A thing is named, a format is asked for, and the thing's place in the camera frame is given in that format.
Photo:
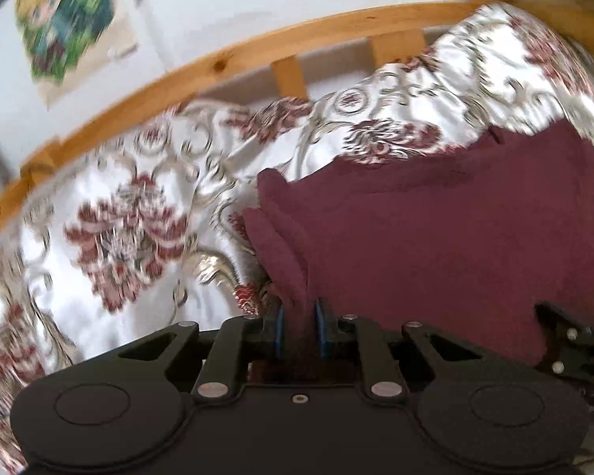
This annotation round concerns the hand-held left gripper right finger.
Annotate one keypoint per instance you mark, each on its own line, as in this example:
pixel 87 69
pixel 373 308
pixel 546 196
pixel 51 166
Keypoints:
pixel 320 331

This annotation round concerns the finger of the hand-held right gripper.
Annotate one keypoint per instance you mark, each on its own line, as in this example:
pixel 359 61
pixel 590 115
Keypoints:
pixel 584 351

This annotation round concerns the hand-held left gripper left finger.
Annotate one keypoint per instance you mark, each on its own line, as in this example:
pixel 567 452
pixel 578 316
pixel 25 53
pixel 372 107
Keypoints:
pixel 277 334

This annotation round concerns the maroon long-sleeve sweater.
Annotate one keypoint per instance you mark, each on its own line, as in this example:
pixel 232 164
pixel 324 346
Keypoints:
pixel 425 232

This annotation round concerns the white floral satin blanket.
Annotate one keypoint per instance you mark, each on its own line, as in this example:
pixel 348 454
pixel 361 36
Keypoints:
pixel 104 193

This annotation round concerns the blond cartoon character poster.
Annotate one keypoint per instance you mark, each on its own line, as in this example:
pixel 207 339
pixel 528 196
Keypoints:
pixel 69 24

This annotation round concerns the wooden bed frame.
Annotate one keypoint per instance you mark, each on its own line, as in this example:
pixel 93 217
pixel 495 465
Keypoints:
pixel 178 79

